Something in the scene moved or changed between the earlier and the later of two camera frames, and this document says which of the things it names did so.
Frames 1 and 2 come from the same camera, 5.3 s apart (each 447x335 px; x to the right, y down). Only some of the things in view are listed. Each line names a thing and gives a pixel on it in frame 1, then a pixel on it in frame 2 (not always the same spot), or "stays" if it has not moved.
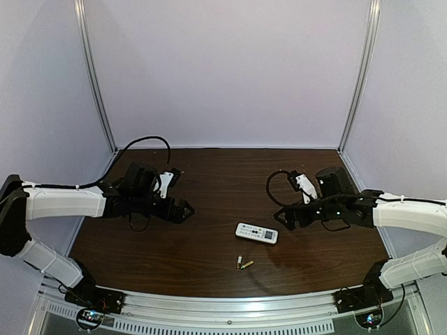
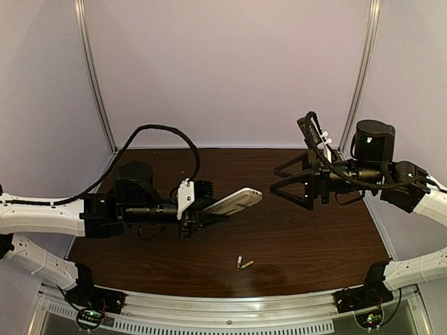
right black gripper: [289, 211] to [316, 183]
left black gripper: [176, 218] to [191, 222]
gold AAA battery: [242, 267] stays
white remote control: [256, 232] to [244, 197]
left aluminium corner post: [81, 20] stays
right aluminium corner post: [369, 47] stays
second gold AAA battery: [239, 259] stays
